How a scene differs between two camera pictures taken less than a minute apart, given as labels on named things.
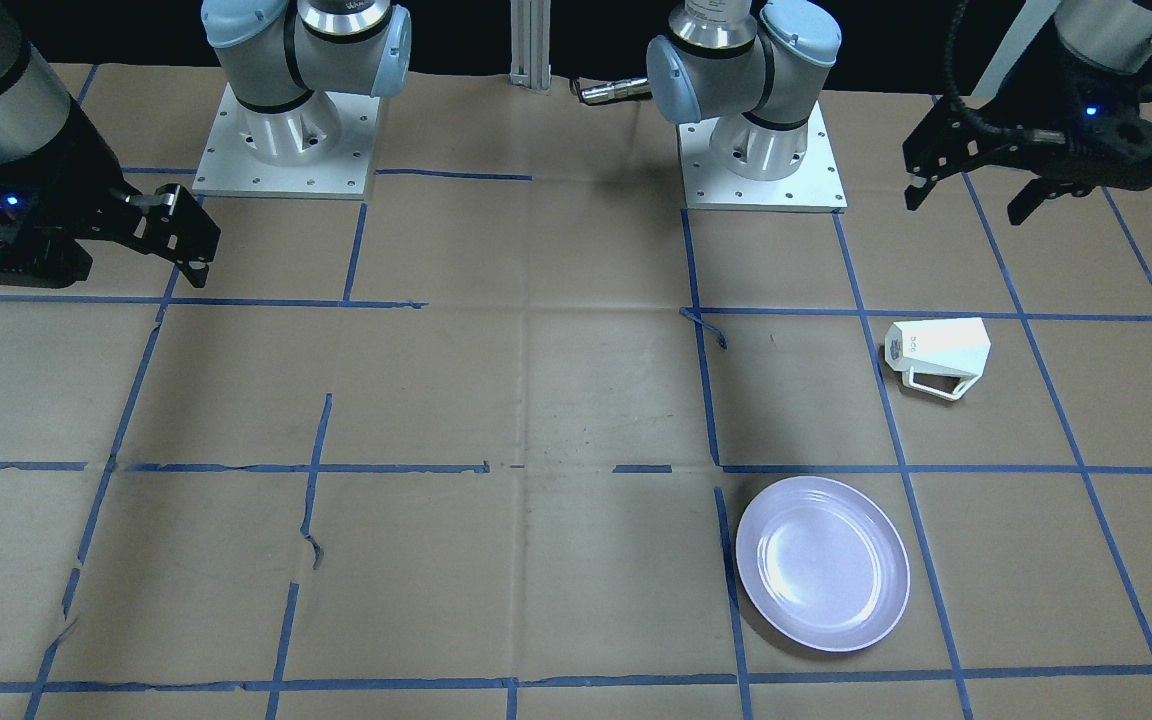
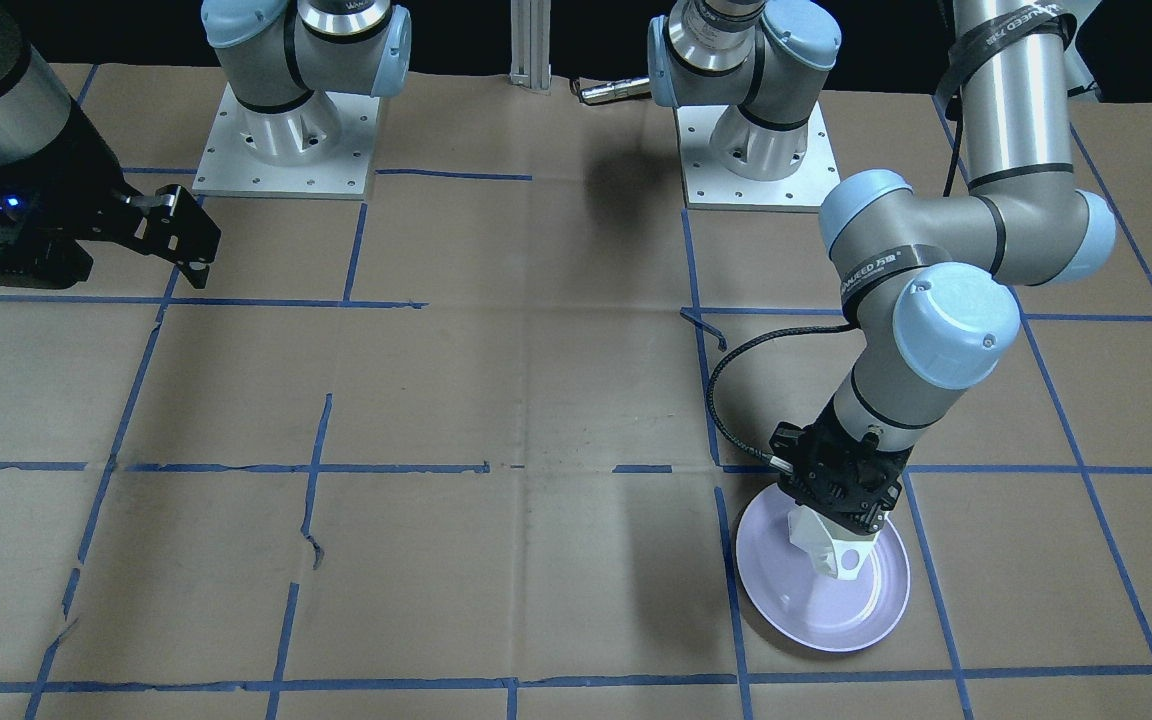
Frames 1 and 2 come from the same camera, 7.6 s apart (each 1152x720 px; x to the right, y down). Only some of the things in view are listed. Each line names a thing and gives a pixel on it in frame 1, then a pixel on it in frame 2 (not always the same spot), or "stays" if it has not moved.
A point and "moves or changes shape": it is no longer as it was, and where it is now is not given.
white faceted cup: (938, 357) moves or changes shape
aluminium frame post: (530, 30) stays
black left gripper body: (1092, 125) -> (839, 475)
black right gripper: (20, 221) stays
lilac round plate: (823, 562) stays
